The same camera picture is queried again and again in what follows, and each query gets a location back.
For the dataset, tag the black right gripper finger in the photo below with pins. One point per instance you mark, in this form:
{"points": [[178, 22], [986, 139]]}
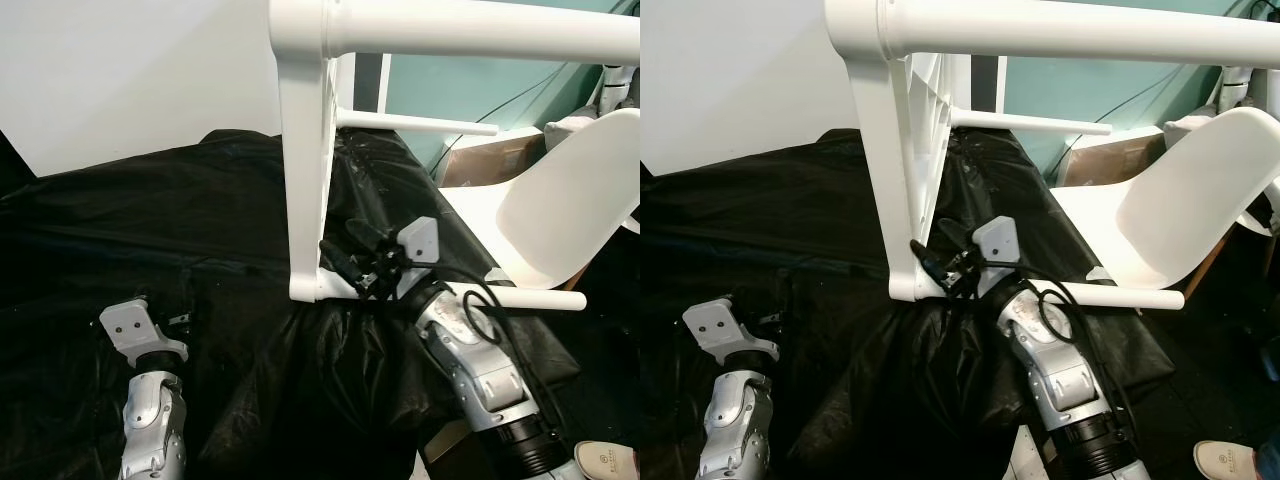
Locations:
{"points": [[955, 232], [366, 234], [333, 256], [923, 256]]}

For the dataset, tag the white plastic table top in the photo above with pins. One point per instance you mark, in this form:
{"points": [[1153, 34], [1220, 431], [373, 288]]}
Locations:
{"points": [[305, 150], [885, 150]]}

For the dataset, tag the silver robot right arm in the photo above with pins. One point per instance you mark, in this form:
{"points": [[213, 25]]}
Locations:
{"points": [[480, 370], [1060, 370]]}

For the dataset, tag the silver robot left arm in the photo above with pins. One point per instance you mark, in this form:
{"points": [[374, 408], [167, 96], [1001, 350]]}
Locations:
{"points": [[155, 420], [735, 420]]}

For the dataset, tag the black cloth cover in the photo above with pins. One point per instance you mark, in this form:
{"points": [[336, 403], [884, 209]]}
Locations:
{"points": [[760, 220], [150, 220]]}

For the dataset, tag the brown cardboard box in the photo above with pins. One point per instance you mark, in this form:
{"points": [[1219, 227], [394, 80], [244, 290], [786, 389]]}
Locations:
{"points": [[495, 162]]}

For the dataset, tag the white plastic chair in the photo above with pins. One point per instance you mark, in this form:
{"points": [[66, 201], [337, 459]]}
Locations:
{"points": [[1170, 210], [560, 210]]}

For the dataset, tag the white slipper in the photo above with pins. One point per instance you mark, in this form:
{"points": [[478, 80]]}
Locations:
{"points": [[1228, 460], [608, 460]]}

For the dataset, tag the grey cushion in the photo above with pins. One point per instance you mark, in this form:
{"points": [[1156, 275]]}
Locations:
{"points": [[572, 126], [1190, 126]]}

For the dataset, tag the white grey machine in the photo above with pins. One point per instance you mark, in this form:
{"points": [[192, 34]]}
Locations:
{"points": [[615, 85], [1245, 85]]}

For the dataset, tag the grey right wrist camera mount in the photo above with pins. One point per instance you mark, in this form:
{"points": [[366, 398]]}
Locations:
{"points": [[420, 240], [997, 240]]}

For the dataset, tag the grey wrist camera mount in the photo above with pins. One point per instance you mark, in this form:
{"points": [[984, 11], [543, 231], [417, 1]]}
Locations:
{"points": [[997, 240], [135, 330], [720, 330], [420, 240]]}

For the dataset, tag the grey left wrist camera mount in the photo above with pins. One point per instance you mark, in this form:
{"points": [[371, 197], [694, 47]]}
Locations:
{"points": [[720, 330], [135, 330]]}

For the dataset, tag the black vertical post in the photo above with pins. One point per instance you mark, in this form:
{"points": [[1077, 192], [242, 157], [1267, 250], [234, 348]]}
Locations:
{"points": [[372, 85], [988, 85]]}

